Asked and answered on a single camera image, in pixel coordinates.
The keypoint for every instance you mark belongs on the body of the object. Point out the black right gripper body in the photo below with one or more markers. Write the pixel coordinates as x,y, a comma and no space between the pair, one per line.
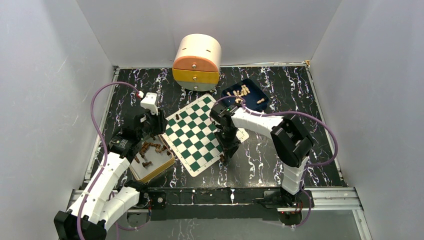
227,139

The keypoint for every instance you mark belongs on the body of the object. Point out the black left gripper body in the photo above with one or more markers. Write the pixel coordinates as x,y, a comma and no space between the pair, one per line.
153,123

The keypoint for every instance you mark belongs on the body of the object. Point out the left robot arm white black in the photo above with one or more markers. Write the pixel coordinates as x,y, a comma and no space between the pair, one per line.
106,179

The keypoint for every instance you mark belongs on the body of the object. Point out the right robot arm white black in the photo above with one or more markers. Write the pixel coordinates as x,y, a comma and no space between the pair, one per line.
291,140

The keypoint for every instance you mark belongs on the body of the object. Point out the green white chess board mat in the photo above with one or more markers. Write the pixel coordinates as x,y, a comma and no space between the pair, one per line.
192,137

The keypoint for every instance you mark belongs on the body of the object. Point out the pile of light chess pieces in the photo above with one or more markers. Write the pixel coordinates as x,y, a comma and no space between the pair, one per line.
238,90

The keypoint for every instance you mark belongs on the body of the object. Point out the dark brown bishop piece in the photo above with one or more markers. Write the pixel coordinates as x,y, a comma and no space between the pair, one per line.
144,149

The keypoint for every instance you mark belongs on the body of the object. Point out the gold metal tin tray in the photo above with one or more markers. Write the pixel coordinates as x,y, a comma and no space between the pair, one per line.
162,158

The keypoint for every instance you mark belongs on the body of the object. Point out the dark brown pawn piece bottom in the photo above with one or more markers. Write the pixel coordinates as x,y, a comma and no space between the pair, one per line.
145,164

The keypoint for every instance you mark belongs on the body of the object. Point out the blue square tray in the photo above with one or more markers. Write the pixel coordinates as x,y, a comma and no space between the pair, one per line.
255,95

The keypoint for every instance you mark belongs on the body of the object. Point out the round wooden drawer cabinet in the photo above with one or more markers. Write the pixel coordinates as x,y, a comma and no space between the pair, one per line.
196,66

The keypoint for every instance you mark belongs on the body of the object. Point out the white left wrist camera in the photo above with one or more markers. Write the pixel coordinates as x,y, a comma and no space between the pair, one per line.
149,101

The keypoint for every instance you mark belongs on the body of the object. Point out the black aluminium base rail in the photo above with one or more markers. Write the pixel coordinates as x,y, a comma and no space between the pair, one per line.
265,203

